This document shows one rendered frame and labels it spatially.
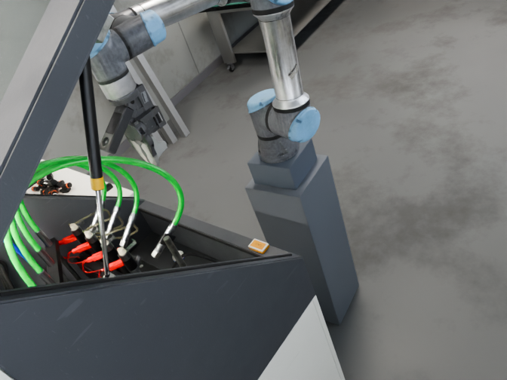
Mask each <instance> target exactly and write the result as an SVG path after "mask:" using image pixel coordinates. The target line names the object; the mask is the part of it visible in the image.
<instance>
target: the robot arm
mask: <svg viewBox="0 0 507 380"><path fill-rule="evenodd" d="M234 2H250V5H251V9H252V13H253V15H254V16H255V17H256V18H258V19H259V20H260V25H261V29H262V33H263V39H264V43H265V47H266V53H267V57H268V61H269V68H270V72H271V76H272V83H273V86H274V89H268V90H263V91H260V92H259V93H256V94H255V95H253V96H252V97H251V98H250V99H249V100H248V102H247V108H248V113H250V117H251V120H252V122H253V125H254V128H255V131H256V133H257V136H258V154H259V156H260V159H261V160H262V161H264V162H266V163H270V164H276V163H280V162H283V161H286V160H288V159H290V158H292V157H293V156H294V155H295V154H296V153H297V152H298V151H299V149H300V144H299V143H304V142H306V141H308V140H310V139H311V138H312V137H313V136H314V135H315V133H316V131H317V129H318V127H319V124H320V120H321V118H320V113H319V111H318V110H317V109H316V108H315V107H311V104H310V99H309V95H308V94H307V93H305V92H304V91H303V85H302V81H301V76H300V68H299V63H298V58H297V49H296V45H295V41H294V36H293V27H292V22H291V18H290V11H291V10H292V8H293V7H294V2H293V0H147V1H144V2H141V3H139V4H137V5H134V6H132V7H129V8H126V9H124V10H122V11H119V12H117V13H109V15H110V16H112V17H113V18H114V20H113V22H112V25H111V26H110V28H109V31H108V33H107V35H106V37H105V39H104V42H103V43H95V45H94V47H93V49H92V51H91V54H90V57H91V71H92V73H93V75H94V77H95V78H96V80H97V82H98V84H99V86H100V88H101V89H102V91H103V93H104V94H105V96H106V98H107V99H108V100H109V102H110V103H111V105H112V106H116V107H115V111H114V112H113V114H112V117H111V119H110V122H109V124H108V127H107V128H106V132H105V133H104V135H103V138H102V140H101V142H100V150H102V151H104V152H108V153H110V154H113V155H114V154H116V152H117V150H118V147H119V145H120V143H121V140H122V138H123V136H124V134H125V136H126V138H127V139H128V142H129V143H130V144H131V145H132V146H133V148H134V149H135V150H136V151H137V153H139V154H140V156H141V157H142V158H143V159H144V160H145V161H146V162H148V163H150V164H154V165H155V166H157V167H159V157H160V156H161V154H162V153H163V151H164V150H165V149H166V147H167V143H166V142H165V141H160V142H158V141H157V139H156V138H155V137H153V136H150V135H151V134H152V133H154V132H156V131H157V130H158V129H159V128H160V129H161V128H162V127H163V126H165V125H166V121H165V119H164V117H163V115H162V113H161V111H160V108H159V107H158V106H154V105H153V103H152V101H151V99H150V97H149V95H148V93H147V91H146V89H145V87H144V85H143V84H136V83H135V81H134V79H133V77H132V75H131V73H130V71H129V70H128V68H127V66H126V64H125V63H126V62H127V61H128V60H131V59H133V58H135V57H136V56H138V55H140V54H141V53H143V52H145V51H147V50H148V49H150V48H152V47H154V46H156V45H157V44H159V43H160V42H162V41H164V40H165V38H166V34H167V33H166V29H165V27H166V26H169V25H171V24H173V23H176V22H178V21H181V20H183V19H186V18H187V17H190V16H192V15H194V14H197V13H199V12H201V11H204V10H206V9H208V8H211V7H213V6H215V5H219V6H220V7H222V6H224V5H227V4H230V3H234ZM158 113H160V115H161V117H162V119H163V121H162V120H161V118H160V116H159V114H158Z"/></svg>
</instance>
